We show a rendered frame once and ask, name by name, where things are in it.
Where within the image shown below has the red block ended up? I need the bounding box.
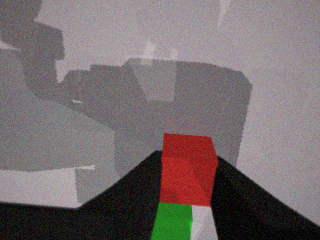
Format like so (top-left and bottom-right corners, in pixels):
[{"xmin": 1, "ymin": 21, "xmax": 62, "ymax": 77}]
[{"xmin": 159, "ymin": 133, "xmax": 218, "ymax": 207}]

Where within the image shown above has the green block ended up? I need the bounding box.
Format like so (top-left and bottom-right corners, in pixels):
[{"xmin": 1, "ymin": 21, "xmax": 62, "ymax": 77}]
[
  {"xmin": 151, "ymin": 217, "xmax": 191, "ymax": 240},
  {"xmin": 156, "ymin": 202, "xmax": 193, "ymax": 236}
]

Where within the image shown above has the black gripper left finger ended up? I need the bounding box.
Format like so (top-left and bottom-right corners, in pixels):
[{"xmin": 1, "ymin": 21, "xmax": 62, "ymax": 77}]
[{"xmin": 0, "ymin": 150, "xmax": 163, "ymax": 240}]

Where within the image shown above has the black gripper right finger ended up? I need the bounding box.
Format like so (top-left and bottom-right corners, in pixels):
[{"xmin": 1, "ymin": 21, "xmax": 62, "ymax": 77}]
[{"xmin": 210, "ymin": 156, "xmax": 320, "ymax": 240}]

